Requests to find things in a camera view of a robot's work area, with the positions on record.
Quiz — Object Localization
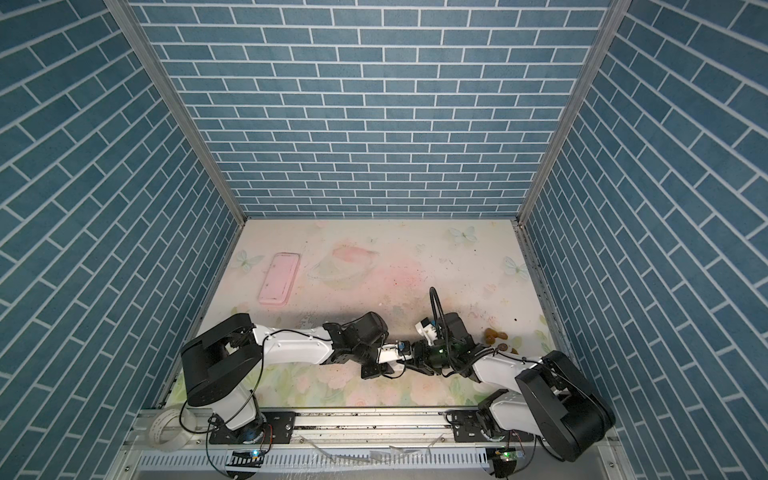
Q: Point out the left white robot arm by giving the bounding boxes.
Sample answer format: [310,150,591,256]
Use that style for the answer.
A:
[180,312,389,430]

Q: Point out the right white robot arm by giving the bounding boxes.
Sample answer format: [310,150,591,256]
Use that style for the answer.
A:
[405,313,616,462]

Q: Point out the pink flat case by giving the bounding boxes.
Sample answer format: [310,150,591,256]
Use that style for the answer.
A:
[257,252,301,306]

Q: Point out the clear tape roll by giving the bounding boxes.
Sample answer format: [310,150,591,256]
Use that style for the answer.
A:
[146,408,197,452]

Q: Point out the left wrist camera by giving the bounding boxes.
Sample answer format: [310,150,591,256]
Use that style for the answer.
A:
[377,341,412,364]

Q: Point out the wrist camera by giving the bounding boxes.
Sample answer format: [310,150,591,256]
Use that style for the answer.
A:
[415,318,438,346]
[377,341,412,364]

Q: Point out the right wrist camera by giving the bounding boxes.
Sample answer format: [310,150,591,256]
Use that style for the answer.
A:
[415,318,438,346]

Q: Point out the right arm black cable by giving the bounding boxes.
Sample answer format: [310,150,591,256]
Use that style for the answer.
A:
[428,286,481,376]

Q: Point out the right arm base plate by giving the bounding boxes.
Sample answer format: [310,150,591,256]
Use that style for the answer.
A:
[444,410,508,443]

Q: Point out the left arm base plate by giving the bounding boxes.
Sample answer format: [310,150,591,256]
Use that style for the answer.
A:
[208,411,296,447]

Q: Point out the aluminium front rail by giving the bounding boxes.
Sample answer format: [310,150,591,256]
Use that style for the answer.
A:
[106,407,634,479]

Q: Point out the aluminium corner post right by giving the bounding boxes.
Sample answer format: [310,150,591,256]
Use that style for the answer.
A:
[517,0,631,227]

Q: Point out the aluminium corner post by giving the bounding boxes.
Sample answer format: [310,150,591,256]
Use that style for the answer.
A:
[517,0,631,227]
[105,0,247,227]

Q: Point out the aluminium corner post left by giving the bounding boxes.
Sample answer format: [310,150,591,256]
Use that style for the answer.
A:
[105,0,247,227]

